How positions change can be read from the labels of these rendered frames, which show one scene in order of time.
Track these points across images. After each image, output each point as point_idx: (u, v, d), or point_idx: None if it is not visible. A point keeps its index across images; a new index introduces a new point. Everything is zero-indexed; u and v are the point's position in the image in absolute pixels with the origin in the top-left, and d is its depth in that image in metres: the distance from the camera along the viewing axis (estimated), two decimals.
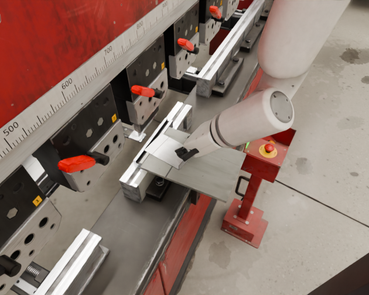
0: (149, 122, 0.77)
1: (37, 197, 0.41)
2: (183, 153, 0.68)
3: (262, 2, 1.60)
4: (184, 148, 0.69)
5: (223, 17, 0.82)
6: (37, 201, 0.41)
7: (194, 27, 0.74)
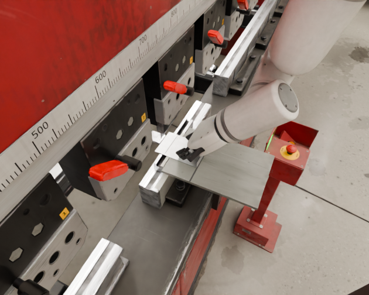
0: (171, 122, 0.72)
1: (64, 209, 0.35)
2: (187, 154, 0.68)
3: None
4: (187, 149, 0.69)
5: (249, 9, 0.76)
6: (64, 214, 0.35)
7: (221, 19, 0.68)
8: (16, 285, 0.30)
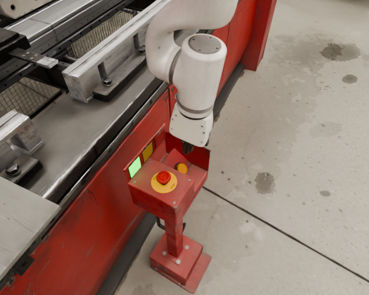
0: None
1: None
2: None
3: None
4: (193, 144, 0.71)
5: None
6: None
7: None
8: None
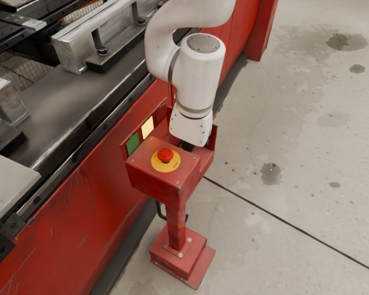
0: None
1: None
2: None
3: None
4: (193, 144, 0.71)
5: None
6: None
7: None
8: None
